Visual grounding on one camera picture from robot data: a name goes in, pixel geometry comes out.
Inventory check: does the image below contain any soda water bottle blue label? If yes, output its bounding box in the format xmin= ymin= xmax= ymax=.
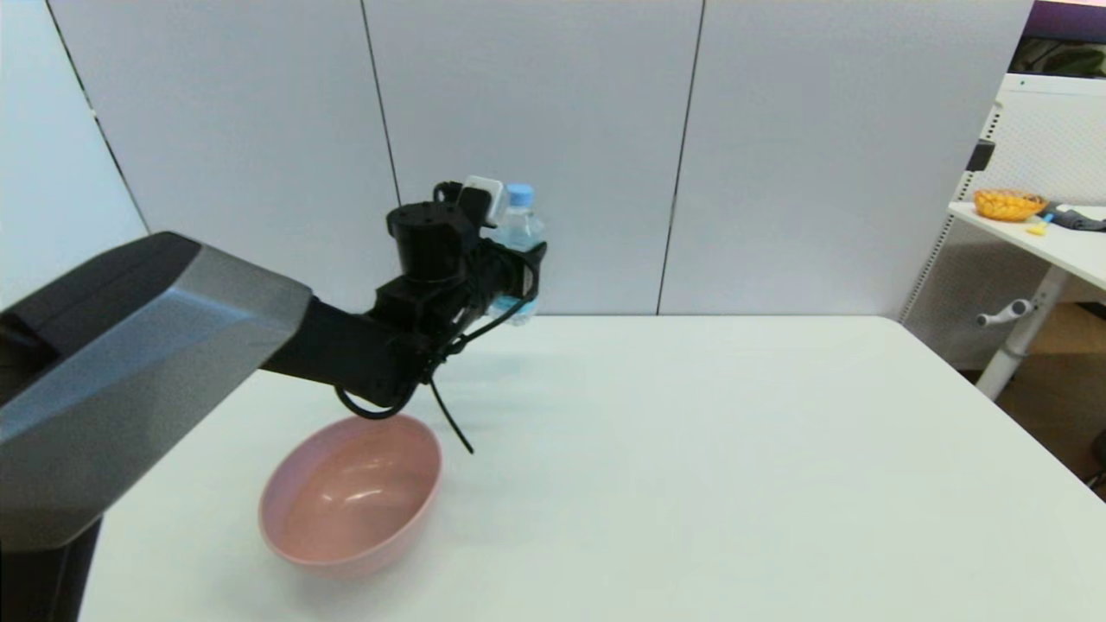
xmin=488 ymin=182 xmax=547 ymax=327

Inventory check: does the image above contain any pink plastic bowl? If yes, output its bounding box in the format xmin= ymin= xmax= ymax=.
xmin=259 ymin=414 xmax=443 ymax=579

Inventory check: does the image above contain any orange bowl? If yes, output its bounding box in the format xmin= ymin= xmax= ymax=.
xmin=974 ymin=189 xmax=1048 ymax=223

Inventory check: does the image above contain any white perforated panel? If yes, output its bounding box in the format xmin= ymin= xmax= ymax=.
xmin=899 ymin=73 xmax=1106 ymax=372

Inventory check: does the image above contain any white side desk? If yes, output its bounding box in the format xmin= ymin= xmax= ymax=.
xmin=948 ymin=201 xmax=1106 ymax=403

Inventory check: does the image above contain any dark grey cloth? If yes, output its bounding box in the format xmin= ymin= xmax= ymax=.
xmin=1043 ymin=204 xmax=1106 ymax=233

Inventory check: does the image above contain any dark screen with plants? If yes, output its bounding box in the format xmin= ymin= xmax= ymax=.
xmin=1008 ymin=0 xmax=1106 ymax=80

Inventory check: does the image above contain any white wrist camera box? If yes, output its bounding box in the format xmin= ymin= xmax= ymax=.
xmin=461 ymin=175 xmax=505 ymax=225

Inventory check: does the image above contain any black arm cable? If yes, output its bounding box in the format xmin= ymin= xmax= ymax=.
xmin=334 ymin=259 xmax=542 ymax=455

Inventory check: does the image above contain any white desk crank handle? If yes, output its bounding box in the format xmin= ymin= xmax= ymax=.
xmin=976 ymin=299 xmax=1036 ymax=329

